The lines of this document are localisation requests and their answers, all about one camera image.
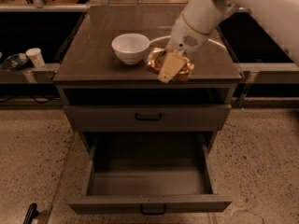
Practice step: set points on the white paper cup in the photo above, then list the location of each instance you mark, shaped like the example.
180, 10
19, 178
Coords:
35, 56

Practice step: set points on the white ceramic bowl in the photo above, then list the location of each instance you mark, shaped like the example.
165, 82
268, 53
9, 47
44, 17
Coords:
130, 48

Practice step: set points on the closed upper grey drawer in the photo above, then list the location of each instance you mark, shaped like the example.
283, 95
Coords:
150, 118

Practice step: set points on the crushed orange soda can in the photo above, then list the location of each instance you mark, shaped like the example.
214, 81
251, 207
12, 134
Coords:
156, 59

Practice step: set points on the dark blue bowl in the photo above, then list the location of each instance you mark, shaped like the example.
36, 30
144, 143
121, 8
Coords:
16, 62

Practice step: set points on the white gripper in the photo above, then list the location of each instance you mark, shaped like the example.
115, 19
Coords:
186, 36

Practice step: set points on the black handle on floor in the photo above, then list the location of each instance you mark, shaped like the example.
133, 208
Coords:
31, 214

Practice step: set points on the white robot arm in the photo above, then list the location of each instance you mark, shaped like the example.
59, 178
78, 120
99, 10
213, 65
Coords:
279, 18

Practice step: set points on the open lower grey drawer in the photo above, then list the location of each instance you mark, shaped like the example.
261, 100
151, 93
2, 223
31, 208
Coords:
150, 174

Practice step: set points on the grey drawer cabinet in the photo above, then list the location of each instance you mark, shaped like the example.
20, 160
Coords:
91, 74

